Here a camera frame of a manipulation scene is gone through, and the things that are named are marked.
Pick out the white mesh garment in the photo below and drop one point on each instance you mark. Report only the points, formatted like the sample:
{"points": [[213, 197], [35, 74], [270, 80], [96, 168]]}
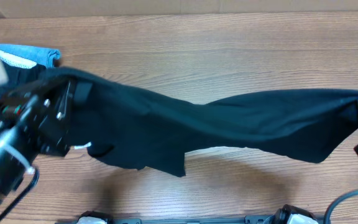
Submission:
{"points": [[16, 61]]}

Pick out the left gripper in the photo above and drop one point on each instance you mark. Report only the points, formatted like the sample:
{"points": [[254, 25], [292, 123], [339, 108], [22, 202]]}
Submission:
{"points": [[30, 108]]}

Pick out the black t-shirt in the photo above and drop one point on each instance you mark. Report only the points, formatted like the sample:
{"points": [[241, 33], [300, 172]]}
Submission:
{"points": [[133, 128]]}

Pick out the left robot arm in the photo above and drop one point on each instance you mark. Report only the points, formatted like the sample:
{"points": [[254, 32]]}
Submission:
{"points": [[16, 158]]}

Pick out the folded light blue garment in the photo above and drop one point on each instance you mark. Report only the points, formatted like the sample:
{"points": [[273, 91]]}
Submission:
{"points": [[43, 56]]}

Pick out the folded black garment on stack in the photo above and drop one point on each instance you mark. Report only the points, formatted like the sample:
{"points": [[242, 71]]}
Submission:
{"points": [[18, 76]]}

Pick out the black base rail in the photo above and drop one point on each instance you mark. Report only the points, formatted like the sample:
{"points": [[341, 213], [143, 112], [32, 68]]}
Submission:
{"points": [[95, 217]]}

